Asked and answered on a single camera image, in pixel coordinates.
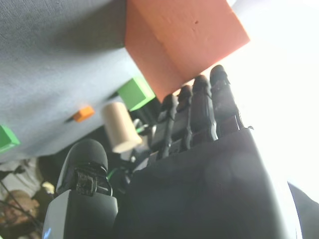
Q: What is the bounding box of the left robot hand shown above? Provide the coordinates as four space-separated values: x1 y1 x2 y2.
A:
42 64 304 239

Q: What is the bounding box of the wooden mallet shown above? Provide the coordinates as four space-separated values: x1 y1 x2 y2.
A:
101 102 143 153

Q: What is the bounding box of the large orange cube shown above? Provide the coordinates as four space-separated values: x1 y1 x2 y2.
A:
124 0 251 103

